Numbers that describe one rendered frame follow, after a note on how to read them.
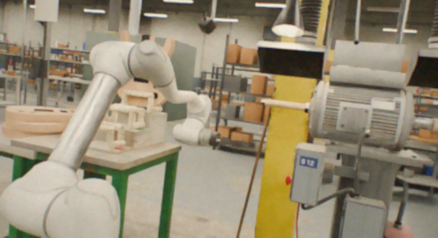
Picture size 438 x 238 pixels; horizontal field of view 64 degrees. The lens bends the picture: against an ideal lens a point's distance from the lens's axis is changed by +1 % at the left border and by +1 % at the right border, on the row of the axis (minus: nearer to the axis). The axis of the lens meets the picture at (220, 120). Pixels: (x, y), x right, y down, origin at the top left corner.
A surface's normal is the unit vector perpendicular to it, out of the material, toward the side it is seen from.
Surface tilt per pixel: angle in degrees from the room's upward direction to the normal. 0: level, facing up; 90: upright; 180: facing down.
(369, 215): 90
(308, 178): 90
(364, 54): 90
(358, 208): 90
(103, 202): 67
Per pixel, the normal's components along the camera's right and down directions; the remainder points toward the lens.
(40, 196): -0.04, -0.71
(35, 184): -0.16, -0.56
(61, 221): -0.34, -0.04
